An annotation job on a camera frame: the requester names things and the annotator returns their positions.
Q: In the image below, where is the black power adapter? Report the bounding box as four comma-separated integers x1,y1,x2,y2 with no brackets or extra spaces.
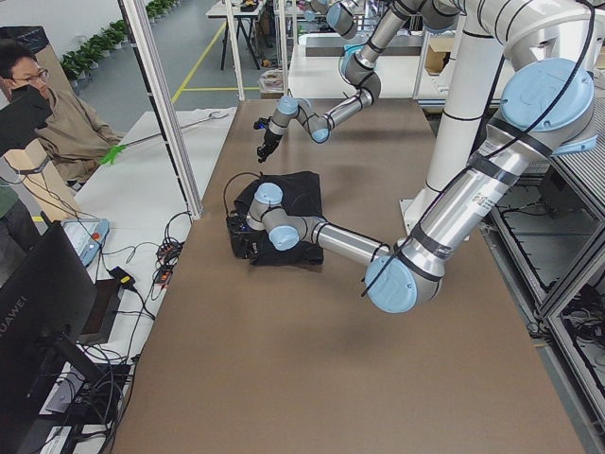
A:
109,267,135,286

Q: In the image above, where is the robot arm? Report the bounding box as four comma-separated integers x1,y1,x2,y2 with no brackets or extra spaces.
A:
247,1,604,313
253,1,459,162

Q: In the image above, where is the black printed t-shirt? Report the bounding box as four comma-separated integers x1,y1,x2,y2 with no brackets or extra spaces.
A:
227,170,324,266

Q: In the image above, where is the aluminium frame post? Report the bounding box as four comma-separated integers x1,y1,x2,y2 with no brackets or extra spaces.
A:
118,0,203,220

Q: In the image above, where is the blue teach pendant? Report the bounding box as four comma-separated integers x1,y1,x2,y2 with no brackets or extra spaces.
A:
60,218,110,266

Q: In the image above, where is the cardboard box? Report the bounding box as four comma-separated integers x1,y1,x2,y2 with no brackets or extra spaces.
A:
424,37,455,76

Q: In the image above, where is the black camera on wooden post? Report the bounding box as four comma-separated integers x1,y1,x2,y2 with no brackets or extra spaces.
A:
0,85,52,155

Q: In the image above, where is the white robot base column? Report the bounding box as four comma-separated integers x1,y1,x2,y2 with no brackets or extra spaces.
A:
403,13,502,232

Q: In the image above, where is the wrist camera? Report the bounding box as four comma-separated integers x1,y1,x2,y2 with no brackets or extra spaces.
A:
253,117,270,130

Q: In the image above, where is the black Huawei monitor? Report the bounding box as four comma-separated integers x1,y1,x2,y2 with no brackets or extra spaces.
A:
1,221,102,453

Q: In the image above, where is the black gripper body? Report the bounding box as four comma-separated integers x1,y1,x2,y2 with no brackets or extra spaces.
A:
262,128,282,149
226,215,265,258

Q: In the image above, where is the seated man beige hoodie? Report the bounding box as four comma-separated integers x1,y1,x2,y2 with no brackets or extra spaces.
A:
1,40,124,187

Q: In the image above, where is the long reach grabber tool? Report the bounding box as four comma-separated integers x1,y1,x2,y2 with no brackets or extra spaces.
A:
100,109,229,165

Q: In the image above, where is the red black usb hub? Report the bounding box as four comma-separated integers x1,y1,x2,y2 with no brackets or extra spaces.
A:
153,238,184,288

